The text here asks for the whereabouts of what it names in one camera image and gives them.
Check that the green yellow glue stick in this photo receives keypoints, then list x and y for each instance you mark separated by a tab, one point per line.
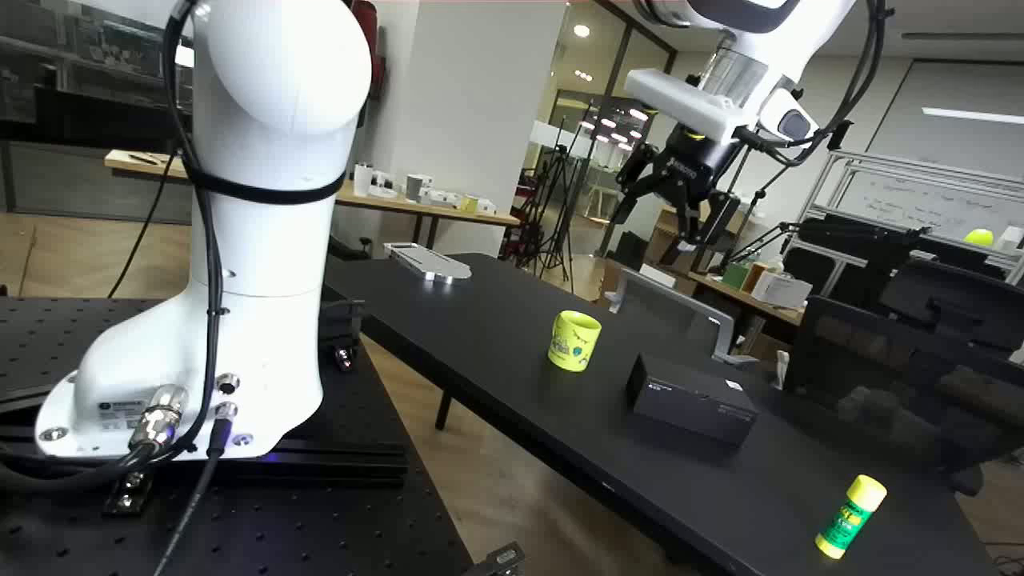
849	521

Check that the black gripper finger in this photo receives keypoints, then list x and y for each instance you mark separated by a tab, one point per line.
694	222
630	187

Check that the black office chair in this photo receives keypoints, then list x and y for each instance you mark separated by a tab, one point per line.
917	354

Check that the black perforated breadboard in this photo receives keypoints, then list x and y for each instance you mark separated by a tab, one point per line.
267	522

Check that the grey laptop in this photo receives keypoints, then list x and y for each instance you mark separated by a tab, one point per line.
674	308

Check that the black rectangular box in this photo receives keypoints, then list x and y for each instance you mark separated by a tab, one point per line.
688	400

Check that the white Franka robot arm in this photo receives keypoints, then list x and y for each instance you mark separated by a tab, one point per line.
274	214

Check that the black tripod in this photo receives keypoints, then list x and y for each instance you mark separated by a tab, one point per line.
558	208

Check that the yellow mug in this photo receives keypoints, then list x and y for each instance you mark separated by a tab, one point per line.
573	340

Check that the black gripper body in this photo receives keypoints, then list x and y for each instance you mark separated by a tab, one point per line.
688	160

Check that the wooden desk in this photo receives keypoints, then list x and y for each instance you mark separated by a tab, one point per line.
425	206

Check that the silver flat device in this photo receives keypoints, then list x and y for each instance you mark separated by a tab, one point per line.
430	260

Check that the whiteboard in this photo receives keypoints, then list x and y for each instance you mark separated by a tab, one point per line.
928	194

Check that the yellow tennis ball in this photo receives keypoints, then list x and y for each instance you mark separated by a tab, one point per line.
981	238

